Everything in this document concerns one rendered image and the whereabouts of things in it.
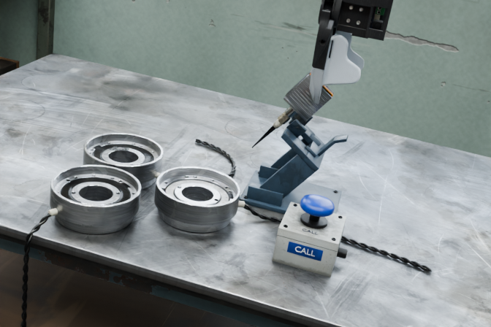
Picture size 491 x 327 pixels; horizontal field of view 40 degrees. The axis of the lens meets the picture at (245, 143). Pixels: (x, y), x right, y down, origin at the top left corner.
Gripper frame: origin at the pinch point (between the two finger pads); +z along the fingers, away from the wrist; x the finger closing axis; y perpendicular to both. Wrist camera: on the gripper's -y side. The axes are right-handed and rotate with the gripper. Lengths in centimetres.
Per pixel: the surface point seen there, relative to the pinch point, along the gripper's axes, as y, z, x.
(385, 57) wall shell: 8, 30, 149
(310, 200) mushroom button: 3.3, 8.8, -13.7
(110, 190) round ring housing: -20.4, 13.4, -15.2
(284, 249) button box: 1.7, 14.3, -16.6
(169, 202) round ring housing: -12.7, 12.7, -15.5
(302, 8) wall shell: -23, 19, 150
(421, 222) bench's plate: 17.9, 16.3, 2.8
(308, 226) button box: 3.8, 11.7, -14.7
